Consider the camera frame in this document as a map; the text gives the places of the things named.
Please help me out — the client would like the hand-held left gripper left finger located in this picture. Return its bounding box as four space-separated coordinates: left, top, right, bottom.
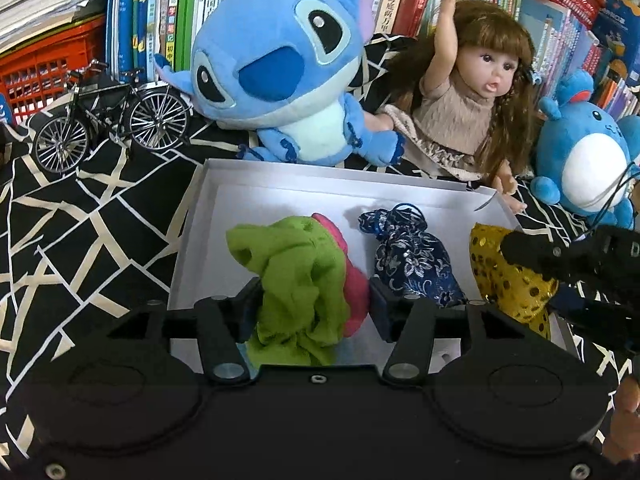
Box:
107 277 263 386

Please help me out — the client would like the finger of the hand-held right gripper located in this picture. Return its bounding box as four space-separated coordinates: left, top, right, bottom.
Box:
552 292 640 356
500 229 598 286

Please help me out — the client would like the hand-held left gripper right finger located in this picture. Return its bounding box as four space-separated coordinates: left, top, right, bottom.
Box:
369 276 556 386

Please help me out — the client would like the gold sequin pad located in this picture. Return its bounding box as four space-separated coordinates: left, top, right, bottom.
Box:
469 222 560 338

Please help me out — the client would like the green and pink cloth flower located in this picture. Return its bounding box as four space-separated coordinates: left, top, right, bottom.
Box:
225 212 373 366

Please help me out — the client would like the navy floral drawstring pouch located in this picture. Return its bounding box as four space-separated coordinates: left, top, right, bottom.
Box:
357 202 468 308

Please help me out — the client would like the white cardboard box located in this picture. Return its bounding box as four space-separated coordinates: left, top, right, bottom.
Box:
167 157 581 376

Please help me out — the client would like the person's right hand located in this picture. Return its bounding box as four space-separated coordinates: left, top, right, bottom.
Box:
602 375 640 466

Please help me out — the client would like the round blue plush toy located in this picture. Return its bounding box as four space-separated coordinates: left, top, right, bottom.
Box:
530 70 640 228

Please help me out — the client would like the brown-haired baby doll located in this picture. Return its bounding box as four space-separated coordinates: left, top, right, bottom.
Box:
367 0 543 213

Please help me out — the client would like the black and white printed blanket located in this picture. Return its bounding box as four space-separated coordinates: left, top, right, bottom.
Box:
0 35 640 461

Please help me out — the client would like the blue printed carton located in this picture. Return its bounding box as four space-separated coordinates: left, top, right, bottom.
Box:
590 0 640 86

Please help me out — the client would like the black model bicycle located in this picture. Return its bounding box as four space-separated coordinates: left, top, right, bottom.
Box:
32 60 193 175

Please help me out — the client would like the blue alien plush toy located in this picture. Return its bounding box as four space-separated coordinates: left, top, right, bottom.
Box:
152 0 408 166

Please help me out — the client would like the row of upright books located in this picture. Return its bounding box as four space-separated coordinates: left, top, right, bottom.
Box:
105 0 640 121

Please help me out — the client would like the black cable bundle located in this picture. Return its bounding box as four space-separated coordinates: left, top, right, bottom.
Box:
590 160 640 228

